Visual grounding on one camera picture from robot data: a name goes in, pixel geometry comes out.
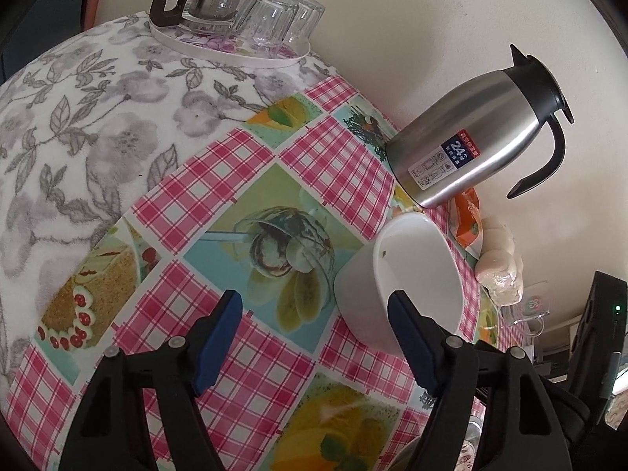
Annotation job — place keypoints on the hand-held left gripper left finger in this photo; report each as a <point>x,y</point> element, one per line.
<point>216,348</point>

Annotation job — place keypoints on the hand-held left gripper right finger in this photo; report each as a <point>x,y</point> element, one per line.
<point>412,343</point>

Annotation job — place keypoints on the plain straight-sided white bowl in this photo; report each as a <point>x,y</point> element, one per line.
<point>417,265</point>

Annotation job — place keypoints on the clear glass mug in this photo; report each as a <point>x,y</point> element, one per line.
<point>530,314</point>

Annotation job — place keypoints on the bag of white buns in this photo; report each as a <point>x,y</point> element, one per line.
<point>498,265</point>

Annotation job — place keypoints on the orange snack packet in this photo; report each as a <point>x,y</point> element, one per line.
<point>468,221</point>

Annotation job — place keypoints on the pink checked picture tablecloth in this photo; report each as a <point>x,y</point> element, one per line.
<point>255,176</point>

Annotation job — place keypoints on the stainless steel thermos jug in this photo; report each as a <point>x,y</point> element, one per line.
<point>466,147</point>

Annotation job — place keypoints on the grey floral fleece cloth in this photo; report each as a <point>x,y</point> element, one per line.
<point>73,122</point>

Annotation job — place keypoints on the white round floral tray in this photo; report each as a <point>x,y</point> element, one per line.
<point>221,51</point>

